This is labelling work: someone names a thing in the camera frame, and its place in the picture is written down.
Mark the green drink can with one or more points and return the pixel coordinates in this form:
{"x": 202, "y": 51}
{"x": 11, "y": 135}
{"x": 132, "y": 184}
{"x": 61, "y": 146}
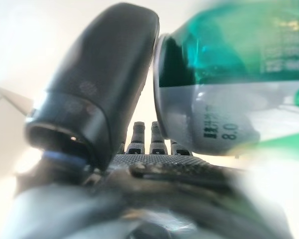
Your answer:
{"x": 214, "y": 112}

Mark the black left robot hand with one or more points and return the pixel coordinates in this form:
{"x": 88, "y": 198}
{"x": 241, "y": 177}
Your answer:
{"x": 102, "y": 62}

